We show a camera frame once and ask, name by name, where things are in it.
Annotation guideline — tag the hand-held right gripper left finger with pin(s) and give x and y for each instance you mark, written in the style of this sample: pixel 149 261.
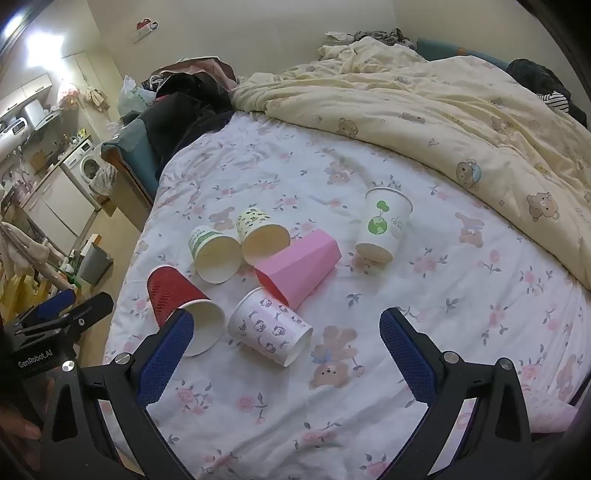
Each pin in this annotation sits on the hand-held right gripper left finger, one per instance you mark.
pixel 165 356

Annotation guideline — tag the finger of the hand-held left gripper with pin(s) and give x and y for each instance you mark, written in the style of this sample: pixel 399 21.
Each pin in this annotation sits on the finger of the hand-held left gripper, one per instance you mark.
pixel 90 311
pixel 55 302

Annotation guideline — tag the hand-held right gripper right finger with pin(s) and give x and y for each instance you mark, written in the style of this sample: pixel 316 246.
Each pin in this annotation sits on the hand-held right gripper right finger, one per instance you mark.
pixel 407 356

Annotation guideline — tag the red ribbed paper cup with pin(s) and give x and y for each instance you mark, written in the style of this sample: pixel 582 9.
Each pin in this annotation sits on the red ribbed paper cup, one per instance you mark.
pixel 165 290

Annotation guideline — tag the white cup cartoon face print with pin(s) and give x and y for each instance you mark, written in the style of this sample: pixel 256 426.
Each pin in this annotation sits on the white cup cartoon face print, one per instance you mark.
pixel 264 323

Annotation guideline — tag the white cup green band print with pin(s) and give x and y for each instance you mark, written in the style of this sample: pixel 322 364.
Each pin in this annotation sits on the white cup green band print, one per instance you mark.
pixel 217 258

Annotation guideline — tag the white cup green globe print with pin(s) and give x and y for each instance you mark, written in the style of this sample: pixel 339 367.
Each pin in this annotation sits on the white cup green globe print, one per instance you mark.
pixel 383 227

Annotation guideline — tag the pink faceted cup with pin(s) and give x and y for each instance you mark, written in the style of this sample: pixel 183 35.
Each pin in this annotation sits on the pink faceted cup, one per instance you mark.
pixel 300 268

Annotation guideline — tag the yellow-green panda print cup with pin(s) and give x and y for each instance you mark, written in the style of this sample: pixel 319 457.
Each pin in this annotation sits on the yellow-green panda print cup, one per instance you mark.
pixel 264 242

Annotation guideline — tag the person's left hand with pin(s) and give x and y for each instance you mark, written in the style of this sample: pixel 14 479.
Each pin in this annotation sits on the person's left hand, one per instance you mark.
pixel 24 427

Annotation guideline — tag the grey trash bin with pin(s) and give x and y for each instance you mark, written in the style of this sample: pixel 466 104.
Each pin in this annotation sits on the grey trash bin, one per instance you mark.
pixel 94 265

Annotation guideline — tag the beige hanging cloth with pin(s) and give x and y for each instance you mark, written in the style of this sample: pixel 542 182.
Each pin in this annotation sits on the beige hanging cloth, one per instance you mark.
pixel 23 251

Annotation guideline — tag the white low cabinet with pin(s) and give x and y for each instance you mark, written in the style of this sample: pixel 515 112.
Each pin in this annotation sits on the white low cabinet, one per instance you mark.
pixel 55 203

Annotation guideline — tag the white cloth on washer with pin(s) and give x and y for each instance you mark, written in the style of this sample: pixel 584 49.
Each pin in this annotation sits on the white cloth on washer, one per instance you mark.
pixel 102 179

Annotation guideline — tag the white washing machine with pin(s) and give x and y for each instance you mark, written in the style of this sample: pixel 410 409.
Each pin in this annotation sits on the white washing machine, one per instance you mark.
pixel 87 165

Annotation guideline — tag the pink speckled cloth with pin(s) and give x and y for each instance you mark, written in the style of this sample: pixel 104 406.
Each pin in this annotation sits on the pink speckled cloth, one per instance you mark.
pixel 549 413

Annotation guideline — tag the white water heater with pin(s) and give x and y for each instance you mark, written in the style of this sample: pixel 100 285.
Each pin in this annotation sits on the white water heater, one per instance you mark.
pixel 11 136

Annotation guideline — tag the white plastic bag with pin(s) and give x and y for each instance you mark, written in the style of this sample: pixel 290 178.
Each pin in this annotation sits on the white plastic bag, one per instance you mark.
pixel 131 99

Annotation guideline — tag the pile of dark clothes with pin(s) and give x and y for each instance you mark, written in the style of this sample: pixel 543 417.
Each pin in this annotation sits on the pile of dark clothes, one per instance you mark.
pixel 184 102

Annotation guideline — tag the yellow bear print duvet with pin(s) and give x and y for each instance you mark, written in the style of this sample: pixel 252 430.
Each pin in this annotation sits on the yellow bear print duvet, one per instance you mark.
pixel 415 110

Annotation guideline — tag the striped garment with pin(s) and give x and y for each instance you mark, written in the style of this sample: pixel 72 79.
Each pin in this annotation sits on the striped garment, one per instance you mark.
pixel 556 100

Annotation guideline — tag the dark fuzzy garment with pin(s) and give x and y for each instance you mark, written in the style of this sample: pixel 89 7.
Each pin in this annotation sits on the dark fuzzy garment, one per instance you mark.
pixel 531 76

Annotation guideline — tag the dark patterned pillow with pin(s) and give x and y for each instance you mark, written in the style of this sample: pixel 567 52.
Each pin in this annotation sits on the dark patterned pillow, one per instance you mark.
pixel 378 36

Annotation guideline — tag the white wall cabinet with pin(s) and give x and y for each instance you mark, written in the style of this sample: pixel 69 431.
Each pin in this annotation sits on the white wall cabinet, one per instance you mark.
pixel 25 94

